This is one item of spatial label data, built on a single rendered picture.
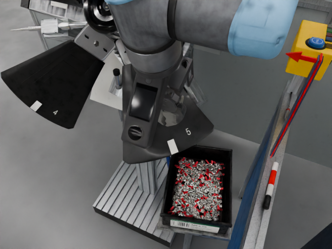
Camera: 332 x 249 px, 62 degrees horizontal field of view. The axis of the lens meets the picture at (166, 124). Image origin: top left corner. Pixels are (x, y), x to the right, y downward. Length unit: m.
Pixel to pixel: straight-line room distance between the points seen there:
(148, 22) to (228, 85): 1.36
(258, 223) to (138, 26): 0.56
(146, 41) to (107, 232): 1.39
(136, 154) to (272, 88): 1.08
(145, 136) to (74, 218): 1.32
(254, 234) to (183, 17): 0.55
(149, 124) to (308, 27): 0.66
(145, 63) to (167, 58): 0.03
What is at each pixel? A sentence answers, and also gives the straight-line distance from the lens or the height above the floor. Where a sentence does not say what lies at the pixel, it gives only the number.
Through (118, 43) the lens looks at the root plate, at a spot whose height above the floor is 1.15.
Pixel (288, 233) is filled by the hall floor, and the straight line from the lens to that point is 1.73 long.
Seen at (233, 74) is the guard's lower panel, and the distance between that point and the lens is 1.58.
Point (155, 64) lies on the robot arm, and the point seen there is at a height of 1.29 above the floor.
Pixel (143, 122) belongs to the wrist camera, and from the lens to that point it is 0.42.
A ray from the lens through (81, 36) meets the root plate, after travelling 0.73.
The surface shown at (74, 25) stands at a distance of 0.86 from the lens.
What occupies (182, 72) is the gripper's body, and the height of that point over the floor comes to 1.23.
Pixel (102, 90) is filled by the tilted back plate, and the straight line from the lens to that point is 0.97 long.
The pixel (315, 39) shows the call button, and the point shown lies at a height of 1.08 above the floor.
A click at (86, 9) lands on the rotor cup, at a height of 1.21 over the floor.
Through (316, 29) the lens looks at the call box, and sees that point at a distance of 0.96.
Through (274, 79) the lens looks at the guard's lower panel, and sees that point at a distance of 1.55.
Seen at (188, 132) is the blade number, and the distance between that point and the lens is 0.65.
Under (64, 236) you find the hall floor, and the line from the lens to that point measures 1.68.
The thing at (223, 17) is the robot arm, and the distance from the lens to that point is 0.27.
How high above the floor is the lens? 1.51
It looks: 50 degrees down
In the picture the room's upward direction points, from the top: straight up
